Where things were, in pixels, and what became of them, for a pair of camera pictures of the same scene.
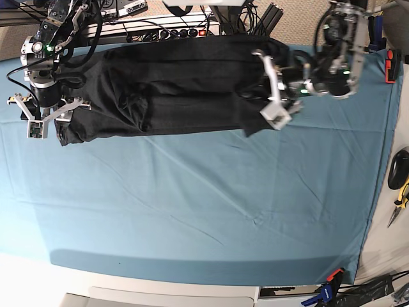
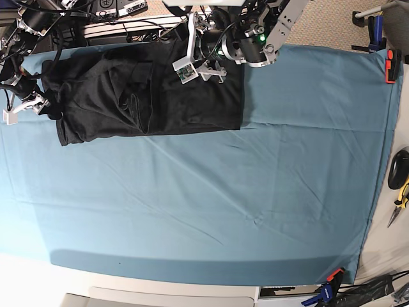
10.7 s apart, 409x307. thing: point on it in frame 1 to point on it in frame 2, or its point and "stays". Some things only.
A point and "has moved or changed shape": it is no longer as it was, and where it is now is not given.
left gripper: [46, 102] to [33, 99]
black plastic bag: [354, 295] stays
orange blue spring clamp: [329, 290] stays
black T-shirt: [195, 84] has moved or changed shape
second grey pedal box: [130, 7] stays
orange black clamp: [392, 64] stays
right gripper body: [287, 84] to [208, 47]
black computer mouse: [399, 172] stays
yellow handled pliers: [402, 201] stays
